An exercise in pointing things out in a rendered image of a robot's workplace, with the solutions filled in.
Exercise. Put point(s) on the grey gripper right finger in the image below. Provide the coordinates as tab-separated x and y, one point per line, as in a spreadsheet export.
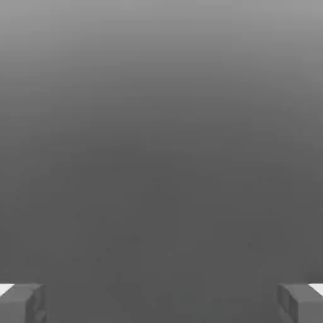
302	305

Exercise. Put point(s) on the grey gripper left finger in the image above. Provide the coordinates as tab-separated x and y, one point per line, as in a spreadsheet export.
17	305

